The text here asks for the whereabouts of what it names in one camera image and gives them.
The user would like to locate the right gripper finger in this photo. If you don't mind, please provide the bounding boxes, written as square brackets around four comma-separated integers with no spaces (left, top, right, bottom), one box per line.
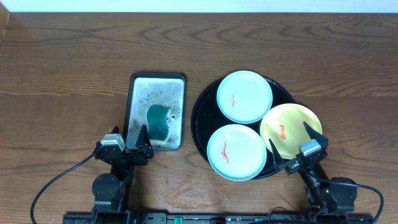
[269,139,284,168]
[303,121,328,146]

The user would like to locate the green yellow sponge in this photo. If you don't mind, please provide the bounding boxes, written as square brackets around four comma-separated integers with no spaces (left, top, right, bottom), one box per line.
[147,105,170,141]

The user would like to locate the rectangular metal soap tray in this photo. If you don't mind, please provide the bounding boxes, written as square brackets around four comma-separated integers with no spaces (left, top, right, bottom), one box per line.
[123,72,185,151]

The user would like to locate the light blue plate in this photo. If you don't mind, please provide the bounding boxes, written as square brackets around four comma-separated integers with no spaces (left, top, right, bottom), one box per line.
[206,124,267,182]
[216,70,273,124]

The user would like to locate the yellow plate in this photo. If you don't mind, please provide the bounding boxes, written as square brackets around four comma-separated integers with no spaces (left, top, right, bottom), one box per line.
[260,103,323,159]

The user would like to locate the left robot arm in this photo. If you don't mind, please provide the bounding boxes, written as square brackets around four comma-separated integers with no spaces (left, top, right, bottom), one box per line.
[92,125,154,212]

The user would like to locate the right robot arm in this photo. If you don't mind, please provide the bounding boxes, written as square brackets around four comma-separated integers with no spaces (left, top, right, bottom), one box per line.
[269,122,358,215]

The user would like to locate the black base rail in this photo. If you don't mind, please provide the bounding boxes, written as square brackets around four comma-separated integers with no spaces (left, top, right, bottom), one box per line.
[62,213,373,224]

